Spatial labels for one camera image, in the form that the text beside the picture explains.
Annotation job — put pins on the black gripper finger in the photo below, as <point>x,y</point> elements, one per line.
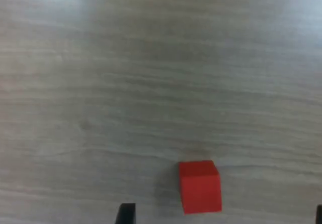
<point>319,216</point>
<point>126,215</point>

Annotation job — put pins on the red cube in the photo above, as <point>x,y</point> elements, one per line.
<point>201,191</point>

